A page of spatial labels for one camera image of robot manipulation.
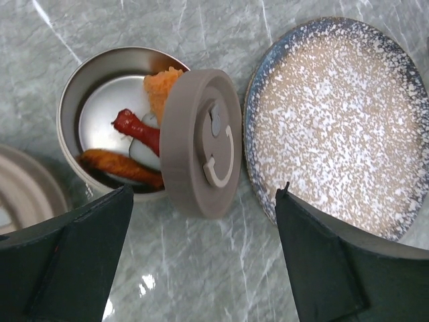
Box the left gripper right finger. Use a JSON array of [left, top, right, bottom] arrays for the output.
[[275, 189, 428, 321]]

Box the orange red meat piece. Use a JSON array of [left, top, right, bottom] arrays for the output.
[[111, 109, 160, 157]]

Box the brown glazed meat piece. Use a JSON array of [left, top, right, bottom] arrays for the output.
[[76, 149, 164, 190]]

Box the speckled ceramic plate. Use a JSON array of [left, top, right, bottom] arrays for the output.
[[243, 17, 428, 241]]

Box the orange fried nugget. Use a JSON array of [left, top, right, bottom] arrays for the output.
[[143, 66, 184, 125]]

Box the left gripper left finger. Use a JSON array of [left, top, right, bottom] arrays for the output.
[[1, 186, 133, 321]]

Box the brown lid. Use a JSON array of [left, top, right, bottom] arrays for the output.
[[1, 144, 71, 235], [160, 69, 242, 219]]

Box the right steel lunch container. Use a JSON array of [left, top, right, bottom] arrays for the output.
[[56, 47, 189, 203]]

